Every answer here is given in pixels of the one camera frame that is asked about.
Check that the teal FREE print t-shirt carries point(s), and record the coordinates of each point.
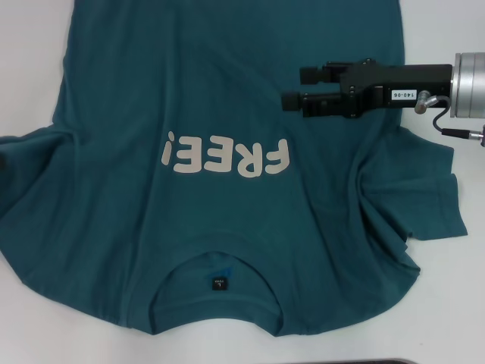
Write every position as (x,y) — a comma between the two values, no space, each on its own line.
(242,76)

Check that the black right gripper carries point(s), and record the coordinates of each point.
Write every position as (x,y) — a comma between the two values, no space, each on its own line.
(409,81)

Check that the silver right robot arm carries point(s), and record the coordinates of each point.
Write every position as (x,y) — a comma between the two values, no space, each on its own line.
(471,85)

